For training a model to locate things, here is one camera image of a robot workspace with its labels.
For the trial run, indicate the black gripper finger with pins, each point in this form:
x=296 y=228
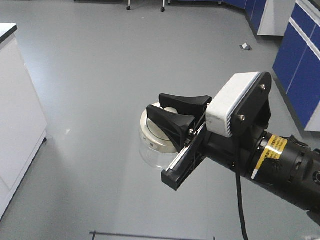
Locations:
x=175 y=126
x=191 y=106

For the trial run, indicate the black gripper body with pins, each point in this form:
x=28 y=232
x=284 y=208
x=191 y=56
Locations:
x=236 y=153

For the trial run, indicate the glass jar with cream lid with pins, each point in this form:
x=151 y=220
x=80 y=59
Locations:
x=155 y=147

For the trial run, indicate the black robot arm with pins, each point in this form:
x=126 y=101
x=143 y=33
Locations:
x=283 y=166

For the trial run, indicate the grey floor socket box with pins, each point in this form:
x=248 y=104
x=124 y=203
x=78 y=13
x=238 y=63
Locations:
x=245 y=46

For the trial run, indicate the blue lab cabinets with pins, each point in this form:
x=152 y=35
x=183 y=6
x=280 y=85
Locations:
x=297 y=64

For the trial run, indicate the white lab bench cabinet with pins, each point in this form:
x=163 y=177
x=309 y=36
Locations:
x=22 y=120

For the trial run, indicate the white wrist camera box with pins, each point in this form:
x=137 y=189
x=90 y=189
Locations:
x=218 y=114

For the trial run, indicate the black camera mounting plate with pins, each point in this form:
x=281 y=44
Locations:
x=254 y=108

